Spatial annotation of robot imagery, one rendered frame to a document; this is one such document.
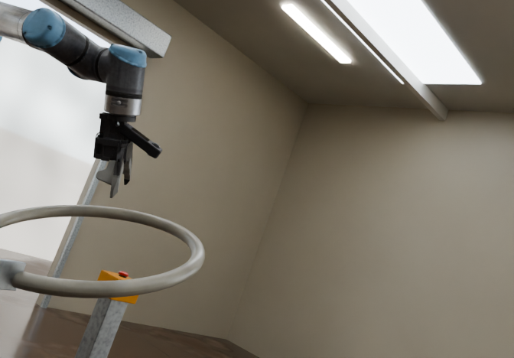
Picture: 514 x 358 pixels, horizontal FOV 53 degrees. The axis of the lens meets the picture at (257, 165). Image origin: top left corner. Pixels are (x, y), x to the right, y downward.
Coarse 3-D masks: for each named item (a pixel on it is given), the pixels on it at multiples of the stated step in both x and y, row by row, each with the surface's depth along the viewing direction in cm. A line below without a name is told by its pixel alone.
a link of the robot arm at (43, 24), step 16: (0, 16) 127; (16, 16) 125; (32, 16) 120; (48, 16) 118; (0, 32) 130; (16, 32) 125; (32, 32) 118; (48, 32) 117; (64, 32) 120; (80, 32) 126; (48, 48) 120; (64, 48) 122; (80, 48) 125; (64, 64) 128
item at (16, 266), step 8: (0, 264) 87; (8, 264) 88; (16, 264) 89; (24, 264) 91; (0, 272) 87; (8, 272) 88; (16, 272) 90; (0, 280) 87; (8, 280) 89; (0, 288) 88; (8, 288) 89; (16, 288) 90
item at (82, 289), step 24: (0, 216) 116; (24, 216) 122; (48, 216) 127; (96, 216) 134; (120, 216) 134; (144, 216) 133; (192, 240) 120; (192, 264) 106; (24, 288) 89; (48, 288) 88; (72, 288) 89; (96, 288) 90; (120, 288) 92; (144, 288) 94
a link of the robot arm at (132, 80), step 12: (120, 48) 124; (132, 48) 127; (108, 60) 126; (120, 60) 124; (132, 60) 125; (144, 60) 127; (108, 72) 126; (120, 72) 124; (132, 72) 125; (144, 72) 128; (108, 84) 126; (120, 84) 125; (132, 84) 126; (120, 96) 126; (132, 96) 127
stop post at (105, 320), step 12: (108, 276) 191; (120, 276) 194; (108, 300) 189; (120, 300) 189; (132, 300) 193; (96, 312) 191; (108, 312) 188; (120, 312) 192; (96, 324) 188; (108, 324) 189; (84, 336) 190; (96, 336) 186; (108, 336) 190; (84, 348) 188; (96, 348) 187; (108, 348) 190
